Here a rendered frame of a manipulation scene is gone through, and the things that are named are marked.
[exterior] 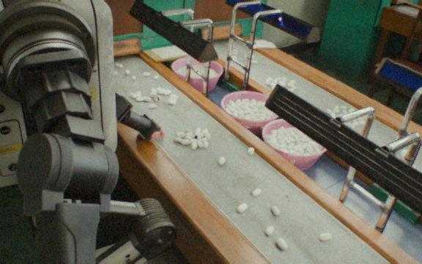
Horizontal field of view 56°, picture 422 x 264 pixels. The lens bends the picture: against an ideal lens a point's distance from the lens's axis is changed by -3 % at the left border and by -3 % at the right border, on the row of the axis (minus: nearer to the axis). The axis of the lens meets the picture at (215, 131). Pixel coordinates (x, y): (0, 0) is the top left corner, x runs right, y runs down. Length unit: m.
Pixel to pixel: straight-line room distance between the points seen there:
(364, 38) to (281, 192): 2.97
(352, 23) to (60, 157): 3.92
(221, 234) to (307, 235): 0.27
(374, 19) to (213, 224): 3.22
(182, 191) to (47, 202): 0.86
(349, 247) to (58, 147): 0.99
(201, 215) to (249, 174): 0.30
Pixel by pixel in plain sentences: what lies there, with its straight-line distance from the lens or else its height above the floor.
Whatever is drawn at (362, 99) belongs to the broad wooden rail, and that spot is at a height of 0.76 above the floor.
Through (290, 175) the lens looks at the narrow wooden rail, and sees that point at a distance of 1.46.
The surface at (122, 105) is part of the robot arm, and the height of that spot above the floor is 0.94.
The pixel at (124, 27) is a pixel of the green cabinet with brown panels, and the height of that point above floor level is 0.91.
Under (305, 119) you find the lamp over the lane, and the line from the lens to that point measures 1.16.
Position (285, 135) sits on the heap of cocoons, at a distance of 1.73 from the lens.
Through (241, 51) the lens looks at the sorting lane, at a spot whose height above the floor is 0.74.
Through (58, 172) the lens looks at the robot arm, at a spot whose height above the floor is 1.33.
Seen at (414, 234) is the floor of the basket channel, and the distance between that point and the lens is 1.56.
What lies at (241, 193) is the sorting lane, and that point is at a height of 0.74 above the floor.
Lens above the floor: 1.64
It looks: 33 degrees down
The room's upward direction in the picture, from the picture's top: 6 degrees clockwise
